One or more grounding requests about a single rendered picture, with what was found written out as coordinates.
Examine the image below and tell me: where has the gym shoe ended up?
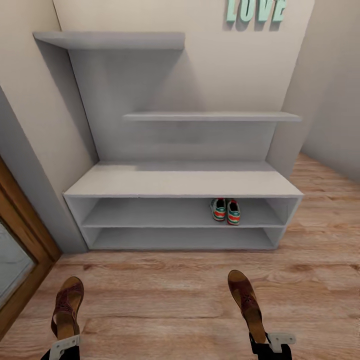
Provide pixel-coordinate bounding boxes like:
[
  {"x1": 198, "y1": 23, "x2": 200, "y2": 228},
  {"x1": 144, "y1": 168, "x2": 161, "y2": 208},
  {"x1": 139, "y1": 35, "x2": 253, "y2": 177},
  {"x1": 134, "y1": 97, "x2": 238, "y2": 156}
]
[
  {"x1": 224, "y1": 198, "x2": 241, "y2": 226},
  {"x1": 209, "y1": 197, "x2": 227, "y2": 221}
]

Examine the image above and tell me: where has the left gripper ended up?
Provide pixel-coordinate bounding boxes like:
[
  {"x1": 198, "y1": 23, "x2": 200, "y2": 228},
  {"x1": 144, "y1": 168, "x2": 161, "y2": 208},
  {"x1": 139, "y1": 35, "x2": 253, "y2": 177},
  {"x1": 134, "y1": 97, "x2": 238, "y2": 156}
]
[{"x1": 41, "y1": 345, "x2": 80, "y2": 360}]

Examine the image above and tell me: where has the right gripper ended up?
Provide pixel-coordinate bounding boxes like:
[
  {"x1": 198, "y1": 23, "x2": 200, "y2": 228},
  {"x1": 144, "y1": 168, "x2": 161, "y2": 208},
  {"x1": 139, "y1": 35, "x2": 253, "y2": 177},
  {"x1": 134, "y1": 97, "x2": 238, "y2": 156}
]
[{"x1": 249, "y1": 333, "x2": 292, "y2": 360}]

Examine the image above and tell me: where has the sandal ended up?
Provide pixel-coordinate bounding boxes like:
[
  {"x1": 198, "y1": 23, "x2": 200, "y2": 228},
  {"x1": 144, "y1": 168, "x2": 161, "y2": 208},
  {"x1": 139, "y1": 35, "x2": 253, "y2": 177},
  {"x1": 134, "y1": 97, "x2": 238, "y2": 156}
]
[
  {"x1": 51, "y1": 276, "x2": 84, "y2": 341},
  {"x1": 227, "y1": 269, "x2": 267, "y2": 344}
]

